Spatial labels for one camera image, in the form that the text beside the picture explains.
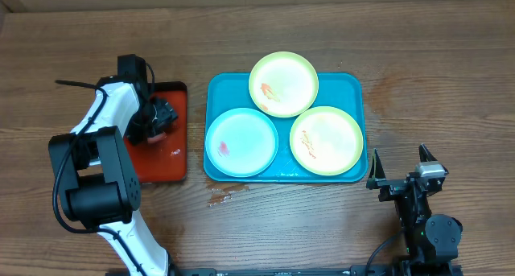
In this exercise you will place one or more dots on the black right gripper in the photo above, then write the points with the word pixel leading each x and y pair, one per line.
pixel 391 187

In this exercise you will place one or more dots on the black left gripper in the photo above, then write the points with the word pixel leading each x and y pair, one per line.
pixel 166 113

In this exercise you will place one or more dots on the light blue plate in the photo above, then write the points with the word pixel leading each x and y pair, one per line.
pixel 241 142

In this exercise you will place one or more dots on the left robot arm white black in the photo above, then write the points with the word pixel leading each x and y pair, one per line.
pixel 96 188

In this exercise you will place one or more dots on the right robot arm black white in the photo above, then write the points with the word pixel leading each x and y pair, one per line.
pixel 432 240

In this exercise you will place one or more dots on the red water tray black rim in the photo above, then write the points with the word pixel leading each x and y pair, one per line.
pixel 164 160

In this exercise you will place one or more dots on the yellow plate right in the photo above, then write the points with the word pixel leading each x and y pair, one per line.
pixel 326 141

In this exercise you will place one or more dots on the yellow plate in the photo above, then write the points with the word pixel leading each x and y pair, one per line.
pixel 283 84
pixel 326 141

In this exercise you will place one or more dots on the yellow plate top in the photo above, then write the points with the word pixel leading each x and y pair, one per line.
pixel 283 84

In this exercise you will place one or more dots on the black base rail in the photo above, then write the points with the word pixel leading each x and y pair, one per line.
pixel 355 270

